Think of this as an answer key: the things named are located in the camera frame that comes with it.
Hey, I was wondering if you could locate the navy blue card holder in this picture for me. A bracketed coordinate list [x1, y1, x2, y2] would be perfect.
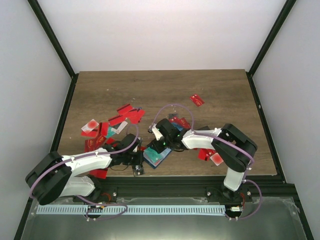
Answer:
[143, 147, 172, 169]

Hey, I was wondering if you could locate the teal VIP card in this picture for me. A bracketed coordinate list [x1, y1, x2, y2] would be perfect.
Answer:
[143, 147, 163, 164]

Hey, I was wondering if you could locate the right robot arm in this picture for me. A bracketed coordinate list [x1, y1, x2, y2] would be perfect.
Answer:
[148, 118, 258, 202]

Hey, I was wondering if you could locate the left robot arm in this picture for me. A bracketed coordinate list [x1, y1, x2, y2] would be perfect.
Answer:
[25, 133, 143, 206]

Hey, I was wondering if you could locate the white card red print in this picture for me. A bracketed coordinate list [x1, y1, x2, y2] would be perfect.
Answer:
[112, 121, 128, 135]

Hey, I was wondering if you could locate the red card front left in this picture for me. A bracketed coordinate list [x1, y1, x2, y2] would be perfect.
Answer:
[89, 168, 108, 179]

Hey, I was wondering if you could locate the red striped card top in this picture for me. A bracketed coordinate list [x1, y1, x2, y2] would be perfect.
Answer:
[116, 103, 133, 116]

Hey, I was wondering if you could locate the white red dot card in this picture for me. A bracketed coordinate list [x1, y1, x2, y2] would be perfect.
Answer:
[210, 152, 224, 166]
[81, 119, 99, 134]

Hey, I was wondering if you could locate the white red dot card left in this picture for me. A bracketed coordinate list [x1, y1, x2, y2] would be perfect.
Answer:
[81, 119, 99, 134]

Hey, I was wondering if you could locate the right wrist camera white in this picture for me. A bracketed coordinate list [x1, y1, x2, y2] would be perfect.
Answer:
[148, 123, 164, 141]

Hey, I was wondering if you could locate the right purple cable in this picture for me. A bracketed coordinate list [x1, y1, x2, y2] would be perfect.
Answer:
[149, 103, 263, 222]

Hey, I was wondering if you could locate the purple cable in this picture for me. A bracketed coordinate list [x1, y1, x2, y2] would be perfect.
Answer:
[149, 103, 263, 222]
[29, 123, 140, 222]

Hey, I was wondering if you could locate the white slotted cable duct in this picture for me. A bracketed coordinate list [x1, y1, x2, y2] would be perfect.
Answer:
[36, 204, 226, 216]

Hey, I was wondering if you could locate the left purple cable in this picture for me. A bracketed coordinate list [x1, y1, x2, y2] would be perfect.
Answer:
[29, 123, 140, 222]

